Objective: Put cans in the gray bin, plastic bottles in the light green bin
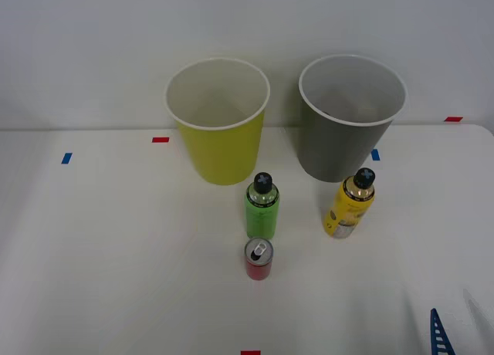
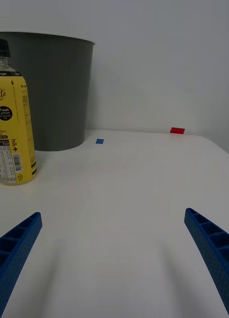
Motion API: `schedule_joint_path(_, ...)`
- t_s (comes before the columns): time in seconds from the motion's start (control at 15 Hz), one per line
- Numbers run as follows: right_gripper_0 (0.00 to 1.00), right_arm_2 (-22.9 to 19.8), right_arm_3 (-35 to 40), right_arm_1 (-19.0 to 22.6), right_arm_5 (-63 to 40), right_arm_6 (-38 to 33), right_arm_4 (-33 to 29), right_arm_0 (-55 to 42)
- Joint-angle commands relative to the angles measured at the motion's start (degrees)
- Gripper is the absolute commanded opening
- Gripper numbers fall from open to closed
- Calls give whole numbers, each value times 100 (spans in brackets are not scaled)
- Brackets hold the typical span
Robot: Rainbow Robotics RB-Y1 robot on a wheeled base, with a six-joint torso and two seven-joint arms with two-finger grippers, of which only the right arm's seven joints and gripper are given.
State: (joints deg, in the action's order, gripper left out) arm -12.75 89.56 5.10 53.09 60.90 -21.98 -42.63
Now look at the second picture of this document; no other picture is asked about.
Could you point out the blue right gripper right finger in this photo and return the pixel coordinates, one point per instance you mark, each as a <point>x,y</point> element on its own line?
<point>216,251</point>

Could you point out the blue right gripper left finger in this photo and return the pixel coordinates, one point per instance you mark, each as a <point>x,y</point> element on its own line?
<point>17,243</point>

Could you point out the yellow label plastic bottle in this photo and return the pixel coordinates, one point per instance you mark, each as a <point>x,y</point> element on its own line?
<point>12,139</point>

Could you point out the grey plastic waste bin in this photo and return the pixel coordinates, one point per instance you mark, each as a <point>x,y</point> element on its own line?
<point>59,99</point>

